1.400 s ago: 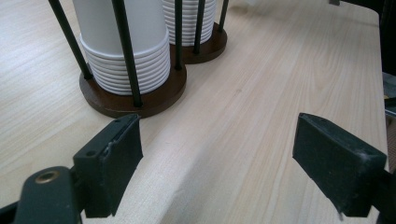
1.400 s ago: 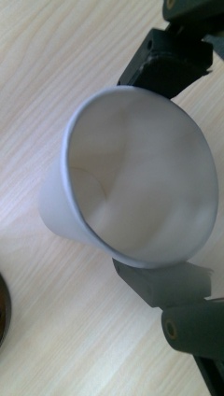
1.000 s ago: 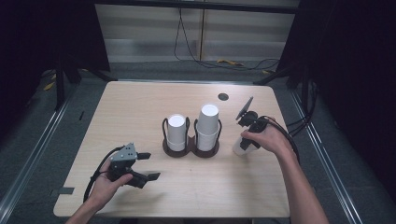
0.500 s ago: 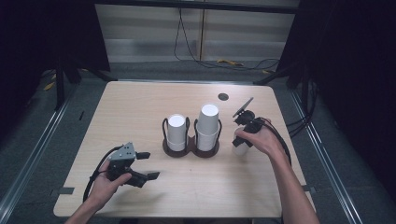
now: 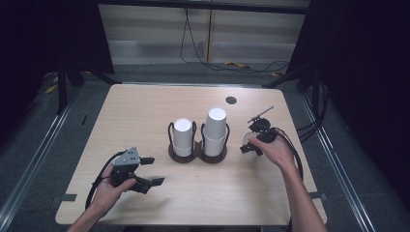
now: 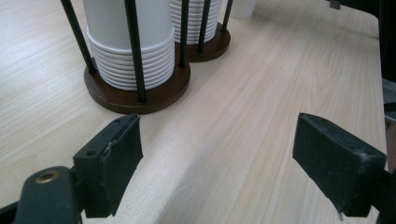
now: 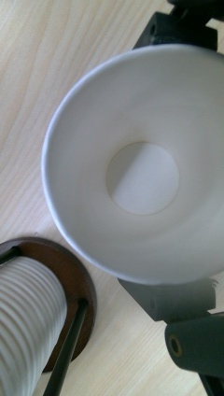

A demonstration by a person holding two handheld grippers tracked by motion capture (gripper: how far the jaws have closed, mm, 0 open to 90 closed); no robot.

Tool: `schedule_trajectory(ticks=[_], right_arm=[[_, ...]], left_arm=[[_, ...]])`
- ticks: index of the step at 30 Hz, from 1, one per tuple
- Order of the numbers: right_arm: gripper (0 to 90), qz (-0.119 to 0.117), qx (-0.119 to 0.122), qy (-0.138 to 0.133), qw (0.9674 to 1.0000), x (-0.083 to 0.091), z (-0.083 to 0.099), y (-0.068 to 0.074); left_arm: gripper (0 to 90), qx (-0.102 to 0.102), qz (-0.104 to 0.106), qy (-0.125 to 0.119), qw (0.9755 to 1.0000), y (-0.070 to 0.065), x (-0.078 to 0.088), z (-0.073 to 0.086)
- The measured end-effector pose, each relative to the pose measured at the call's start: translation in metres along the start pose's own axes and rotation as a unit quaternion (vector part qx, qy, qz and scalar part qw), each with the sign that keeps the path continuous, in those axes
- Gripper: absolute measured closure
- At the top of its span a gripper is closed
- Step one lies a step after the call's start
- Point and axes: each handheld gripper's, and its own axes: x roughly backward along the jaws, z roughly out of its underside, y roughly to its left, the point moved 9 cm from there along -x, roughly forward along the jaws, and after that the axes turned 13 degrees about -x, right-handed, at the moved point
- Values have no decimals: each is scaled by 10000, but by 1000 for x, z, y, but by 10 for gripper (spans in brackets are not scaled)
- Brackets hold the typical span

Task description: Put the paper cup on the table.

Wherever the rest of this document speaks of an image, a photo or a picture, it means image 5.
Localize metal floor rail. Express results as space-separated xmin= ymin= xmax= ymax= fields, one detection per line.
xmin=299 ymin=92 xmax=369 ymax=232
xmin=0 ymin=86 xmax=83 ymax=224

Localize short white cup stack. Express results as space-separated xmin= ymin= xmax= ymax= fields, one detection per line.
xmin=172 ymin=117 xmax=193 ymax=160

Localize black metal stand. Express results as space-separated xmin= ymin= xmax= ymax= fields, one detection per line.
xmin=55 ymin=63 xmax=85 ymax=116

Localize person's left hand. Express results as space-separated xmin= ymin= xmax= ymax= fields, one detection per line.
xmin=86 ymin=175 xmax=137 ymax=220

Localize tall white cup stack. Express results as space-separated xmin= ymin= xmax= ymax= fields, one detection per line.
xmin=203 ymin=106 xmax=227 ymax=158

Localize grey tape strip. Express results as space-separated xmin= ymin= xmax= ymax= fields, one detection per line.
xmin=309 ymin=190 xmax=328 ymax=201
xmin=52 ymin=193 xmax=78 ymax=204

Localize black curtain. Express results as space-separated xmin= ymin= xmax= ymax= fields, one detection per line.
xmin=0 ymin=0 xmax=115 ymax=143
xmin=286 ymin=0 xmax=410 ymax=207

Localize bundle of black floor cables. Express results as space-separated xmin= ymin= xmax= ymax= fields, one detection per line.
xmin=296 ymin=81 xmax=331 ymax=143

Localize black hanging wall cable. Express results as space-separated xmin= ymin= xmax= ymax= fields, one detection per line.
xmin=179 ymin=8 xmax=291 ymax=74

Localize dark double cup holder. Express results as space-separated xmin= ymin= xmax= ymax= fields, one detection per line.
xmin=167 ymin=120 xmax=231 ymax=164

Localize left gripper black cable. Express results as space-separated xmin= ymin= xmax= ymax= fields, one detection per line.
xmin=84 ymin=149 xmax=129 ymax=211

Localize black stand leg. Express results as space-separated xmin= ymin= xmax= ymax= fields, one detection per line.
xmin=262 ymin=68 xmax=311 ymax=90

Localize person's right hand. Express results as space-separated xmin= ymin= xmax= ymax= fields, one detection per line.
xmin=248 ymin=136 xmax=297 ymax=172

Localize single white paper cup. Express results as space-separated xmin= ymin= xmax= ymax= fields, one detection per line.
xmin=242 ymin=131 xmax=264 ymax=161

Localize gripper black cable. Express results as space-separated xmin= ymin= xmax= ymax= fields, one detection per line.
xmin=272 ymin=127 xmax=305 ymax=182
xmin=84 ymin=149 xmax=129 ymax=211

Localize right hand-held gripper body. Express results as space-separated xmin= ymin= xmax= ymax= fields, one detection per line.
xmin=247 ymin=105 xmax=278 ymax=143

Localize black overhead bar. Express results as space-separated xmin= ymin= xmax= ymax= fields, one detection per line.
xmin=96 ymin=0 xmax=311 ymax=15

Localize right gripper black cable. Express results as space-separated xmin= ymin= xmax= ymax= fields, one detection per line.
xmin=272 ymin=127 xmax=305 ymax=182

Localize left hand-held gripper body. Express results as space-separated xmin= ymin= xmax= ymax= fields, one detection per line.
xmin=109 ymin=147 xmax=154 ymax=195

